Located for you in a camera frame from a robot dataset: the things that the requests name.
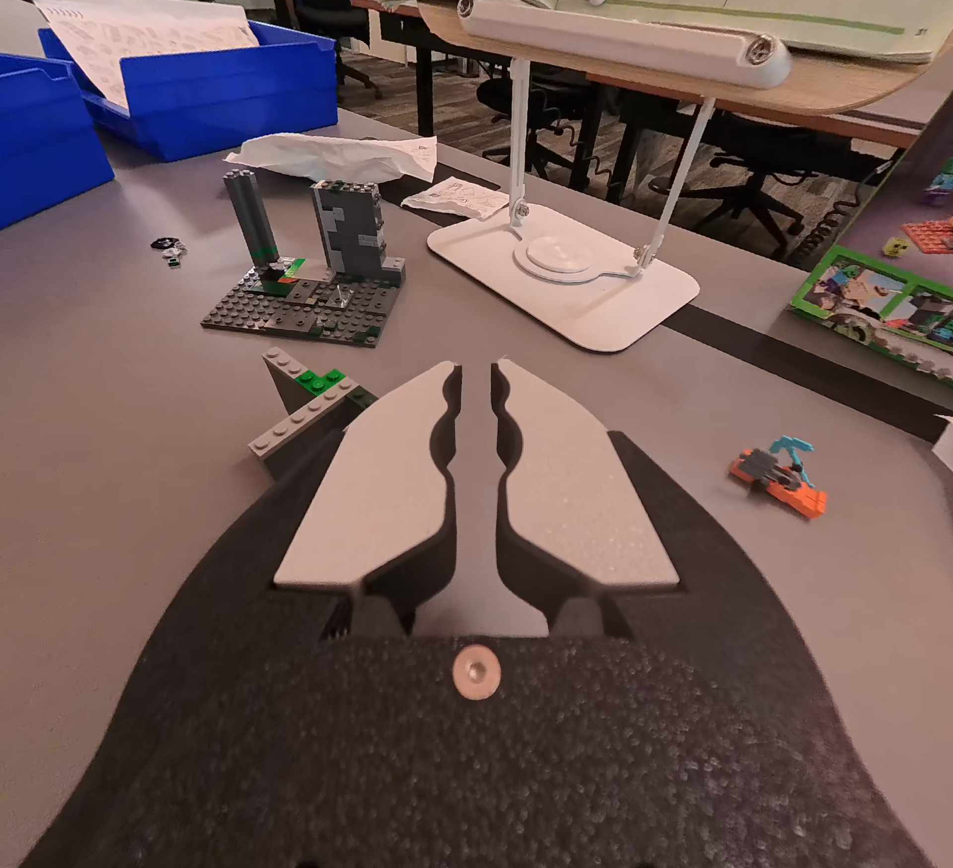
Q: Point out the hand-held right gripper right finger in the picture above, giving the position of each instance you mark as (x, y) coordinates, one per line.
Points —
(588, 503)

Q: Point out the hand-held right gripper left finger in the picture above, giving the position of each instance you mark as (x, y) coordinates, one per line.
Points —
(357, 503)

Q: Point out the small grey round brick piece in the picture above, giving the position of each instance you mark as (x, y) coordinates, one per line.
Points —
(175, 256)

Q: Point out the grey desk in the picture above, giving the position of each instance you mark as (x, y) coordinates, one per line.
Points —
(149, 399)

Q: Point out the long brown-edged desk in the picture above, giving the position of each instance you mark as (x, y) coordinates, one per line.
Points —
(402, 34)

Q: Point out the white stand base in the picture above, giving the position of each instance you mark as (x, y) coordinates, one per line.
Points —
(595, 309)

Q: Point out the dark baseplate brick build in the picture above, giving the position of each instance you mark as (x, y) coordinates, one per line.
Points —
(298, 317)

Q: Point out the small orange brick build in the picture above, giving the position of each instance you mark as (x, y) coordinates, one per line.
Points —
(796, 499)

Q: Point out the small white paper leaflet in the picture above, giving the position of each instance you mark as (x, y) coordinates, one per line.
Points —
(454, 197)

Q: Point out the small black brick piece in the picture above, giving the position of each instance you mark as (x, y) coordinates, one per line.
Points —
(165, 242)

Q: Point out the white crumpled paper bag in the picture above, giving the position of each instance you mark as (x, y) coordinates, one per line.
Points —
(335, 154)

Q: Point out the green toy set box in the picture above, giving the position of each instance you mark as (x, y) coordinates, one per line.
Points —
(871, 294)

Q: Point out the black office chair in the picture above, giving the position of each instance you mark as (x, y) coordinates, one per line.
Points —
(335, 11)
(752, 168)
(506, 97)

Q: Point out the blue plastic bin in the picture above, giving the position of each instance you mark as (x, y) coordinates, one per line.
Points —
(208, 93)
(45, 138)

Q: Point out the white instruction sheet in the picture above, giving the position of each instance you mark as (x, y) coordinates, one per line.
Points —
(112, 34)

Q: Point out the grey brick wall corner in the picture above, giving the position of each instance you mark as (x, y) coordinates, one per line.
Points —
(298, 422)

